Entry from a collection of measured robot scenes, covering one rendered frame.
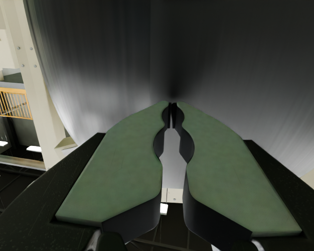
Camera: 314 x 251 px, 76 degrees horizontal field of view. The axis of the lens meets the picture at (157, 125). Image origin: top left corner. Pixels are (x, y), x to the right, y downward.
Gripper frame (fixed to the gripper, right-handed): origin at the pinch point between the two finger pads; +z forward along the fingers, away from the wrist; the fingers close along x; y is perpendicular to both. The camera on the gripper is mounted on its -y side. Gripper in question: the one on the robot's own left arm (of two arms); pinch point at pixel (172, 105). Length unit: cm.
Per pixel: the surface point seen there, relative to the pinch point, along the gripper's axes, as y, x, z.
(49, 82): 0.8, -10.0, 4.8
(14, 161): 402, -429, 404
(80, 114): 2.3, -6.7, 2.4
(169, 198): 60, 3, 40
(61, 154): 53, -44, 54
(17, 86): 255, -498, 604
